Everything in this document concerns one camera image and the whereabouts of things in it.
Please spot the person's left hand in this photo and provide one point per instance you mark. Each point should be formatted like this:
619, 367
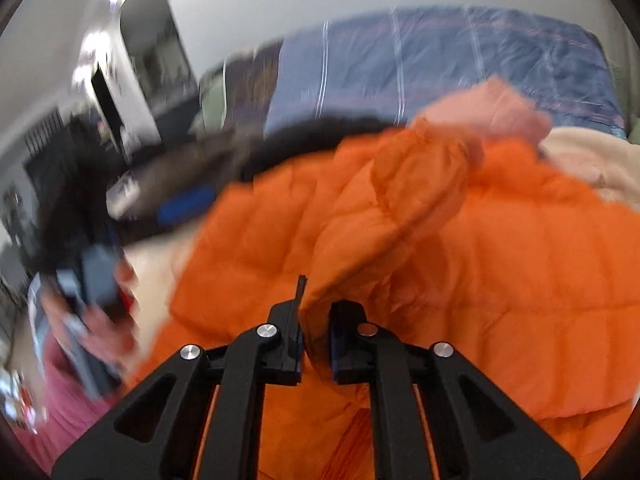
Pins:
110, 340

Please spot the orange puffer jacket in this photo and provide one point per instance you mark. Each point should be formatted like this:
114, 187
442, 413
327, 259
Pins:
450, 260

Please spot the person's left forearm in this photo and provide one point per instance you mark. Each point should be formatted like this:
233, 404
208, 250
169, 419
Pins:
70, 410

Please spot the dark wooden headboard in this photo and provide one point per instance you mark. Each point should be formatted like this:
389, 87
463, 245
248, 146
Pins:
252, 85

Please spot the blue plaid quilt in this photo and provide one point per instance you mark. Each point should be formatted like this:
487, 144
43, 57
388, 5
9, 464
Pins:
425, 60

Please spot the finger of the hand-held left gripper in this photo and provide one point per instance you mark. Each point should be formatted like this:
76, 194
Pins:
182, 206

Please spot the black flat screen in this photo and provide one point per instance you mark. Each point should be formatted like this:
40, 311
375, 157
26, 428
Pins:
107, 105

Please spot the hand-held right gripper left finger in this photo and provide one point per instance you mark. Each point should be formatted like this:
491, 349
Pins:
290, 345

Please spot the pink garment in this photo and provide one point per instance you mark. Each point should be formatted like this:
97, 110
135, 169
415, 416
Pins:
490, 110

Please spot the green pillow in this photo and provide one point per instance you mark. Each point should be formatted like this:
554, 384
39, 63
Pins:
634, 132
212, 105

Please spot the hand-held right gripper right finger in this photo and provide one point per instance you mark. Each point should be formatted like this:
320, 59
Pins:
336, 355

